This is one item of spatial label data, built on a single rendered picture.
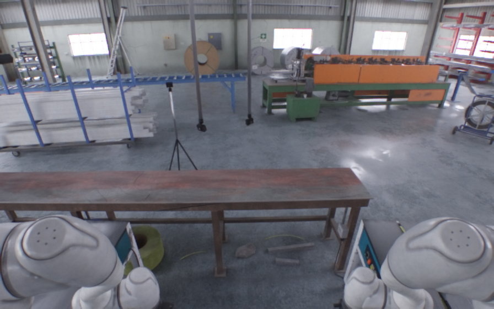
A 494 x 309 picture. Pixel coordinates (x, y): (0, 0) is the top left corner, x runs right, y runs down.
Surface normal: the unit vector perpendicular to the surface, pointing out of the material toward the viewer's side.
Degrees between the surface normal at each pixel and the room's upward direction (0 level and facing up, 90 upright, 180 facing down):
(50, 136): 90
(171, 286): 0
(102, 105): 90
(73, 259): 92
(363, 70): 90
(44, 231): 30
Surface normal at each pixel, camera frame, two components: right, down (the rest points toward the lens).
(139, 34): 0.14, 0.45
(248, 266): 0.00, -0.89
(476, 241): -0.36, -0.61
